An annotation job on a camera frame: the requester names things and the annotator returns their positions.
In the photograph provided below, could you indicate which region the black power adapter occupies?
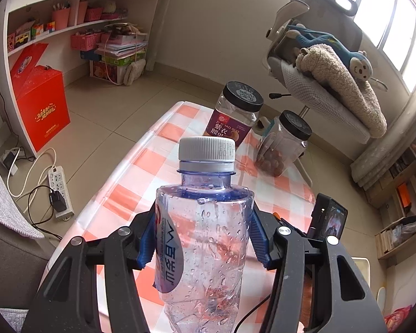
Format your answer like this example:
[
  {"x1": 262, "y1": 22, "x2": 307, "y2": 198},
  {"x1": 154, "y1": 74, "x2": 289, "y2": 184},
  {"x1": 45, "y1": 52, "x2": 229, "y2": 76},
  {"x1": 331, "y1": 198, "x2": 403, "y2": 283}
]
[{"x1": 49, "y1": 191, "x2": 67, "y2": 212}]

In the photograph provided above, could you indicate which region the clear jar of round nuts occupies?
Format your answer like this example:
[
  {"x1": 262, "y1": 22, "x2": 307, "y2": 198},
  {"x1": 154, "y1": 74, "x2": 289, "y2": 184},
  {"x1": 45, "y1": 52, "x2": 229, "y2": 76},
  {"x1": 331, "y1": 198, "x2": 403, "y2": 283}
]
[{"x1": 256, "y1": 110, "x2": 313, "y2": 177}]

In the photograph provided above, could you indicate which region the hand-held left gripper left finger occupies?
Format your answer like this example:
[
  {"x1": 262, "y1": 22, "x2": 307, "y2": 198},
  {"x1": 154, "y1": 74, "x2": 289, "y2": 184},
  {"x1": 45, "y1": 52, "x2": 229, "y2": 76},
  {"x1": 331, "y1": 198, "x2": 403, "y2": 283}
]
[{"x1": 21, "y1": 201, "x2": 160, "y2": 333}]

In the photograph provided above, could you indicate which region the beige curtain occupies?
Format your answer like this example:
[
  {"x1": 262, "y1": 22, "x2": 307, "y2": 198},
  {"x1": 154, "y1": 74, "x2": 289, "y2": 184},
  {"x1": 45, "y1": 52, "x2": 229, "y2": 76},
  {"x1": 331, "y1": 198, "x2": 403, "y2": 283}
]
[{"x1": 350, "y1": 87, "x2": 416, "y2": 190}]

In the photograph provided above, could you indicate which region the stack of books and papers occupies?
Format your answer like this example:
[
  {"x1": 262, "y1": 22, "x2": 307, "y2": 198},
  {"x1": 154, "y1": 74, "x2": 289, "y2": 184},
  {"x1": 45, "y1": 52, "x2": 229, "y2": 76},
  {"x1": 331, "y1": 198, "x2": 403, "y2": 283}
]
[{"x1": 90, "y1": 24, "x2": 149, "y2": 85}]

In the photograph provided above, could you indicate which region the clear plastic water bottle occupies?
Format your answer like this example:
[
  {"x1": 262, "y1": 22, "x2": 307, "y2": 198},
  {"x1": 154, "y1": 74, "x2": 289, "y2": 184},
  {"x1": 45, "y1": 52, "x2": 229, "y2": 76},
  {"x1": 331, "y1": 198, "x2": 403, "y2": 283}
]
[{"x1": 153, "y1": 137, "x2": 255, "y2": 333}]

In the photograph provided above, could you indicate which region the beige fleece blanket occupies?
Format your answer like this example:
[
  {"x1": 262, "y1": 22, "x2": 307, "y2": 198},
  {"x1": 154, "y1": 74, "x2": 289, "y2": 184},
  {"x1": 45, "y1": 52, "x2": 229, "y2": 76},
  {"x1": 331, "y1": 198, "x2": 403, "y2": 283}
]
[{"x1": 296, "y1": 43, "x2": 388, "y2": 138}]

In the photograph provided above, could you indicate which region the white cable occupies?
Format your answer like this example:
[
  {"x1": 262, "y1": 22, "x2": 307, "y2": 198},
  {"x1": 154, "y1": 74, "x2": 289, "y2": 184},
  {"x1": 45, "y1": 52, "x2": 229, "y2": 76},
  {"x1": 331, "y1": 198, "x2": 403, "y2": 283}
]
[{"x1": 6, "y1": 147, "x2": 58, "y2": 198}]

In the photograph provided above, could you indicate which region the red gift box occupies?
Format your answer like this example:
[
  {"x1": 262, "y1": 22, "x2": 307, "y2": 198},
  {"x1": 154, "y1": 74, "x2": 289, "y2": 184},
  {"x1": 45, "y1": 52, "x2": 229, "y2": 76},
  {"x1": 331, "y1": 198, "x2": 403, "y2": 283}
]
[{"x1": 10, "y1": 42, "x2": 71, "y2": 152}]

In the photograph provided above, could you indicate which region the grey patterned blanket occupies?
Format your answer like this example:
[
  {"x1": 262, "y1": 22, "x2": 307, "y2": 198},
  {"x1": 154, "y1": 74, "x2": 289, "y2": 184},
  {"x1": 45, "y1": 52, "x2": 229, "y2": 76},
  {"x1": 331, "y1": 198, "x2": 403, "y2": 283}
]
[{"x1": 0, "y1": 149, "x2": 44, "y2": 240}]

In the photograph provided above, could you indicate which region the pink pen cup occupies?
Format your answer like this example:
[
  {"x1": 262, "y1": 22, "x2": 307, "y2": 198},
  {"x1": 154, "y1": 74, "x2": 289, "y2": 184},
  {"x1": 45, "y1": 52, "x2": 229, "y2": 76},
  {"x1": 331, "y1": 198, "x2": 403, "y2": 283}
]
[{"x1": 52, "y1": 7, "x2": 70, "y2": 30}]

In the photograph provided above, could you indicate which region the blue monkey plush toy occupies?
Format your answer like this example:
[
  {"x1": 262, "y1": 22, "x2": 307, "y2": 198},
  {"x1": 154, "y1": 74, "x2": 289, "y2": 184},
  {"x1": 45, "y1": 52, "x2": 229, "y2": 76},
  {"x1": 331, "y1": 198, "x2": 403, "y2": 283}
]
[{"x1": 286, "y1": 24, "x2": 389, "y2": 92}]

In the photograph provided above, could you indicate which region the grey office chair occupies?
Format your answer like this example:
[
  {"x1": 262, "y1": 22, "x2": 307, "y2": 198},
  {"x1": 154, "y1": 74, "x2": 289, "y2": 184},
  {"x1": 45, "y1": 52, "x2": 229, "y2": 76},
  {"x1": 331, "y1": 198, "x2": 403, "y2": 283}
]
[{"x1": 266, "y1": 0, "x2": 371, "y2": 144}]

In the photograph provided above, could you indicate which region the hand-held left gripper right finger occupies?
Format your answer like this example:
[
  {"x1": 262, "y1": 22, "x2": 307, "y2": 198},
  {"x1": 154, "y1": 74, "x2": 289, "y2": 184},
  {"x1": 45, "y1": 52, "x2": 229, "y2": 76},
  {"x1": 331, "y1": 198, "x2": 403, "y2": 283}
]
[{"x1": 250, "y1": 201, "x2": 384, "y2": 333}]

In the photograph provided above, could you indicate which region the wooden bookshelf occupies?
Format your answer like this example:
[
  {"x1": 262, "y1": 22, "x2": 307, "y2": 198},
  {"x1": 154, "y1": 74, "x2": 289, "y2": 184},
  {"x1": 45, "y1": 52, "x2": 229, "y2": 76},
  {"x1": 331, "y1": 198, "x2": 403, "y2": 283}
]
[{"x1": 367, "y1": 125, "x2": 416, "y2": 261}]

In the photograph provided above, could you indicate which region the white power strip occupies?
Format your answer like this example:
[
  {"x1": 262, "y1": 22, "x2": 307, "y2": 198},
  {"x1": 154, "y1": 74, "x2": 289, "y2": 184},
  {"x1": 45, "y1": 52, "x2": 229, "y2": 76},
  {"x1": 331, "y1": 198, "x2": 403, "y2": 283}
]
[{"x1": 48, "y1": 166, "x2": 74, "y2": 221}]

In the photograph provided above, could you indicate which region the grey sofa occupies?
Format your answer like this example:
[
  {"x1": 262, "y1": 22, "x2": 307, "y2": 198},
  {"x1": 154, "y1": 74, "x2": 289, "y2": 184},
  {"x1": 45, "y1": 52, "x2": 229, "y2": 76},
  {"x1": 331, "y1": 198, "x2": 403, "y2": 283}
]
[{"x1": 0, "y1": 211, "x2": 56, "y2": 320}]

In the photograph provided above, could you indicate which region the pink plastic basket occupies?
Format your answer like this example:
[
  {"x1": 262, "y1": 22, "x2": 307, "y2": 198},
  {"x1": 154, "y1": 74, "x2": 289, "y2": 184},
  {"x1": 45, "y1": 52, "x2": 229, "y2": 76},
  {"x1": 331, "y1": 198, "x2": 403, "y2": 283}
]
[{"x1": 71, "y1": 32, "x2": 101, "y2": 51}]

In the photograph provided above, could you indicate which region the purple label nut jar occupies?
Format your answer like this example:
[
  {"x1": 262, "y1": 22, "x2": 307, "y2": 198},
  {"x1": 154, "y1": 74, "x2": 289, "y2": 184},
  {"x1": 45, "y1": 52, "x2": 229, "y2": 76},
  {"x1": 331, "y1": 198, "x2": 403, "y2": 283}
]
[{"x1": 203, "y1": 81, "x2": 265, "y2": 148}]

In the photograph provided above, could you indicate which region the white trash bin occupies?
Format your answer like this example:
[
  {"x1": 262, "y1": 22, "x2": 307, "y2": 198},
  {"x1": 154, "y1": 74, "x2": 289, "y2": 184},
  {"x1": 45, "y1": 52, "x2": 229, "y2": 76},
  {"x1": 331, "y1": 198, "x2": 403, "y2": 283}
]
[{"x1": 352, "y1": 257, "x2": 371, "y2": 285}]

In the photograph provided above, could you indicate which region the colourful printed bag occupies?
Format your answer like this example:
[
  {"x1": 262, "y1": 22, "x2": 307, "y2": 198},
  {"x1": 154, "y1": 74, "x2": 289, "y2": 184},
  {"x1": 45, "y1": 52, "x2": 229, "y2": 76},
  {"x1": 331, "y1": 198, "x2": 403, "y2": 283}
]
[{"x1": 385, "y1": 317, "x2": 413, "y2": 333}]

